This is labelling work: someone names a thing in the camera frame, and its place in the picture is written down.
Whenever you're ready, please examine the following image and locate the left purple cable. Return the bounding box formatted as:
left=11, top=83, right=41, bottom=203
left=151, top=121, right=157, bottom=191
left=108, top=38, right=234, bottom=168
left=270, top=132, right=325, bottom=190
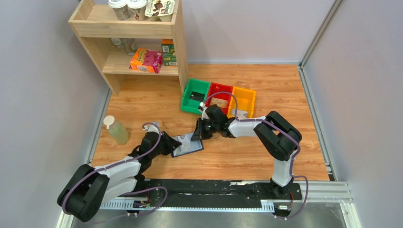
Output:
left=61, top=122, right=169, bottom=217

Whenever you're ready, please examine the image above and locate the white lidded cup right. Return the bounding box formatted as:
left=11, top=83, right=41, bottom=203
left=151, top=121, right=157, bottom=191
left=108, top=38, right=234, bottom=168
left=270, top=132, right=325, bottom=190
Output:
left=127, top=0, right=147, bottom=21

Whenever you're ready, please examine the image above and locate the red plastic bin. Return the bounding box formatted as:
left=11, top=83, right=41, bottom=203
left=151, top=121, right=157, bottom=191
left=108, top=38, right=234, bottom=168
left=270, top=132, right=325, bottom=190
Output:
left=205, top=82, right=233, bottom=114

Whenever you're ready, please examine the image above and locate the navy blue card holder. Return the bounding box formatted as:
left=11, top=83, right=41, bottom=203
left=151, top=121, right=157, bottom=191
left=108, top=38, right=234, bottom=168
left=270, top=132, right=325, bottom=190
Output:
left=171, top=133, right=204, bottom=158

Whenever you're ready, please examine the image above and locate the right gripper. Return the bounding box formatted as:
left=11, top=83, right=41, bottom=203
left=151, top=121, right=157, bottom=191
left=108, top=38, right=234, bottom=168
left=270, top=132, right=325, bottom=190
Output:
left=192, top=117, right=220, bottom=141

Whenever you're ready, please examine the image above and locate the wooden shelf unit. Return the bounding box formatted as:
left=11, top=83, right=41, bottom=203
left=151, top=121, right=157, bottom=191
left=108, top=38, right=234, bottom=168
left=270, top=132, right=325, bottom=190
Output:
left=68, top=0, right=189, bottom=96

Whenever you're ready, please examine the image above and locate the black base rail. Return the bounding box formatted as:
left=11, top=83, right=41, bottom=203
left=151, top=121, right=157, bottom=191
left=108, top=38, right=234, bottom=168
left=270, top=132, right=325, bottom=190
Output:
left=134, top=179, right=303, bottom=209

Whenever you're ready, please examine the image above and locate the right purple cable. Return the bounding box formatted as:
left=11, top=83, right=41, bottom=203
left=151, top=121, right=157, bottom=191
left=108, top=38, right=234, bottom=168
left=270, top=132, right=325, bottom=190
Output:
left=199, top=91, right=309, bottom=220

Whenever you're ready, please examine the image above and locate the green plastic bin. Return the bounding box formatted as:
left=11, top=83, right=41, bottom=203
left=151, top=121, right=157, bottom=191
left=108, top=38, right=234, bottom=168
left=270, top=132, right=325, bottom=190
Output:
left=181, top=78, right=211, bottom=115

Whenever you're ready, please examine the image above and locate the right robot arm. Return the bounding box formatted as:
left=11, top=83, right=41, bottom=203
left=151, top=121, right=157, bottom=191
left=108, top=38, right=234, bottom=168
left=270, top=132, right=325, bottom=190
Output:
left=191, top=105, right=302, bottom=199

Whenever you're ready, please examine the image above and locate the purple cable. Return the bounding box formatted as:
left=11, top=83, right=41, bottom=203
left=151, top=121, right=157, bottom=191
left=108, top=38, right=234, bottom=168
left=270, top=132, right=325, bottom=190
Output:
left=199, top=91, right=309, bottom=220
left=61, top=122, right=169, bottom=217

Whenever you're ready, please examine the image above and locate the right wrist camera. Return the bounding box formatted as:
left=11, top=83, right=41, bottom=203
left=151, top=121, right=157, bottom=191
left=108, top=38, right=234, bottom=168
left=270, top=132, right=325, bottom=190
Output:
left=198, top=106, right=210, bottom=120

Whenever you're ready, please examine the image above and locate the chocolate pudding cup pack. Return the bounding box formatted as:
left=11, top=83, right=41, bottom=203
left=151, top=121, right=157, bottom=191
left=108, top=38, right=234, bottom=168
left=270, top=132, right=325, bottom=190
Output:
left=145, top=0, right=175, bottom=22

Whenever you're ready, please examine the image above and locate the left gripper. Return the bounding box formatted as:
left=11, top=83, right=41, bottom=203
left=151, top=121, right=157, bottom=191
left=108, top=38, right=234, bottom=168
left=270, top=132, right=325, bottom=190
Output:
left=150, top=131, right=182, bottom=159

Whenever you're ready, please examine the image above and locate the green juice carton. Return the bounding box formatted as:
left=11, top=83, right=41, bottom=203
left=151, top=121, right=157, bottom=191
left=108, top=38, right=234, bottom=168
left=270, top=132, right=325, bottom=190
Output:
left=161, top=39, right=177, bottom=67

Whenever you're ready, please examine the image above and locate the clear bottle on shelf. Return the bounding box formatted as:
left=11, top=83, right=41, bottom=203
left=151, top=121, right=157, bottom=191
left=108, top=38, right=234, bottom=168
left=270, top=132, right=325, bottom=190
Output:
left=111, top=38, right=138, bottom=56

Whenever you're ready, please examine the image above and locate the white lidded cup left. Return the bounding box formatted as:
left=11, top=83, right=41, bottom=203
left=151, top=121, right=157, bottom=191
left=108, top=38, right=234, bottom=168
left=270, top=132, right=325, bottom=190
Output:
left=108, top=0, right=130, bottom=20

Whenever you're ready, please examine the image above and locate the yellow plastic bin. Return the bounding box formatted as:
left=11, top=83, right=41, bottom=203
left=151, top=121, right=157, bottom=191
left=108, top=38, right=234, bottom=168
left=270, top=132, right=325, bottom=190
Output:
left=227, top=86, right=256, bottom=118

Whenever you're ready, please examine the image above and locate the orange pink snack box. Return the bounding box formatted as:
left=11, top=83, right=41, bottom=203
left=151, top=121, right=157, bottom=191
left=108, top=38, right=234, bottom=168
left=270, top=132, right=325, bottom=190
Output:
left=130, top=48, right=163, bottom=74

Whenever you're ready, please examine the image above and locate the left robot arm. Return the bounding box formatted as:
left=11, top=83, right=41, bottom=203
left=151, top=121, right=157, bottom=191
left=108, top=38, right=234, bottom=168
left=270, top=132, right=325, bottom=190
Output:
left=57, top=131, right=182, bottom=222

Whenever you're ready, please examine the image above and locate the gold card in bin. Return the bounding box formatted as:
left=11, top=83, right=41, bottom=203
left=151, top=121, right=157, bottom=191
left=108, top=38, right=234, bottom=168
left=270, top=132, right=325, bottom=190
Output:
left=210, top=97, right=228, bottom=109

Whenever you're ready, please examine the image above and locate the white lidded cup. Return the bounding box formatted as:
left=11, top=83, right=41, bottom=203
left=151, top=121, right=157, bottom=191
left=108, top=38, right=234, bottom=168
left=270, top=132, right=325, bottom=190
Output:
left=127, top=0, right=147, bottom=21
left=108, top=0, right=130, bottom=20

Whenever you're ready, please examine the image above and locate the silver VIP card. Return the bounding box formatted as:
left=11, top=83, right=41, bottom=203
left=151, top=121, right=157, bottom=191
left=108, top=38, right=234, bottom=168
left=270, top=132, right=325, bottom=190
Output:
left=231, top=109, right=249, bottom=119

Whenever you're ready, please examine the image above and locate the black card in bin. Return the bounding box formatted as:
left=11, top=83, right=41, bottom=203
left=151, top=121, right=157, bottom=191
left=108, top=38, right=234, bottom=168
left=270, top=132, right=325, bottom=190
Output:
left=189, top=91, right=205, bottom=102

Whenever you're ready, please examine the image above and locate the green liquid bottle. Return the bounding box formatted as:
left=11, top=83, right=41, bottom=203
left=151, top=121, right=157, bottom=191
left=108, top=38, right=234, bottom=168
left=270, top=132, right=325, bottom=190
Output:
left=103, top=115, right=129, bottom=145

